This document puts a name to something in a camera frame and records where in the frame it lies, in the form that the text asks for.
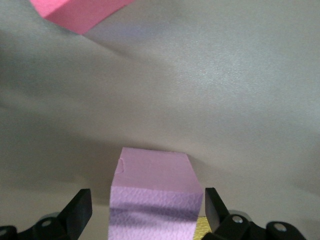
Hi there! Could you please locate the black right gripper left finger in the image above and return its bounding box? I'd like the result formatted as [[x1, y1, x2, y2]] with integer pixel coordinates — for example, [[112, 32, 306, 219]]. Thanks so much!
[[0, 188, 94, 240]]

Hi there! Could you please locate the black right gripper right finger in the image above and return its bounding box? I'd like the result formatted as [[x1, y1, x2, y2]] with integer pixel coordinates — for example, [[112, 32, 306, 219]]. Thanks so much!
[[201, 187, 307, 240]]

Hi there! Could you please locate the pink foam cube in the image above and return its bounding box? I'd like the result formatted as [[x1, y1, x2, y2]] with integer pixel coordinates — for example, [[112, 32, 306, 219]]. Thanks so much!
[[107, 146, 204, 240]]

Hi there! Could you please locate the yellow foam cube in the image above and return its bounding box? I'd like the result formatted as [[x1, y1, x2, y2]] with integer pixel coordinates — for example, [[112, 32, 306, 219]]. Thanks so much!
[[194, 216, 214, 240]]

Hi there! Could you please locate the brown table cover sheet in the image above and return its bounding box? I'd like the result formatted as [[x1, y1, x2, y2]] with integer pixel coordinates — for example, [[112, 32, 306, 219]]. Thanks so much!
[[0, 0, 320, 240]]

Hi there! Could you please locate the red foam cube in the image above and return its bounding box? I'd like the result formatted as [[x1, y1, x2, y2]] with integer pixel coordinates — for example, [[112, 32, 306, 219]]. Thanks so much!
[[28, 0, 136, 36]]

